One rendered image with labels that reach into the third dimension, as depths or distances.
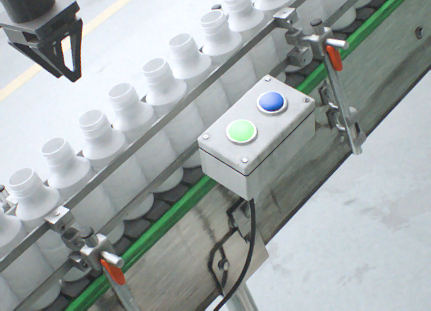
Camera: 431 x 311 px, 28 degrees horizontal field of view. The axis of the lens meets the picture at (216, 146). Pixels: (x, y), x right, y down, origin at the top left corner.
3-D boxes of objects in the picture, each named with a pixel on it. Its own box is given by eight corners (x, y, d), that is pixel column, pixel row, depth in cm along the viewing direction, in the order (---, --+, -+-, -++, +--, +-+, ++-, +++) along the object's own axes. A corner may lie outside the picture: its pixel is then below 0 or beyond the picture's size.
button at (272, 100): (270, 93, 109) (269, 86, 108) (288, 104, 108) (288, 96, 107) (255, 108, 108) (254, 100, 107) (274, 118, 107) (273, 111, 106)
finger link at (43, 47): (67, 99, 101) (31, 34, 96) (35, 89, 107) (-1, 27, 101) (108, 67, 105) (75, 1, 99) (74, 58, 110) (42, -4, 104)
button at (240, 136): (240, 122, 107) (239, 114, 106) (258, 133, 105) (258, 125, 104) (224, 136, 105) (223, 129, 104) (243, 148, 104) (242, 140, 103)
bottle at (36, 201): (102, 270, 111) (46, 177, 102) (61, 292, 111) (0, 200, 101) (93, 244, 116) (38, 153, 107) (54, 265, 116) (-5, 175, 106)
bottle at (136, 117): (175, 195, 118) (128, 102, 109) (139, 195, 121) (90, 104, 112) (191, 167, 122) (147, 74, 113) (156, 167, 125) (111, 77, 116)
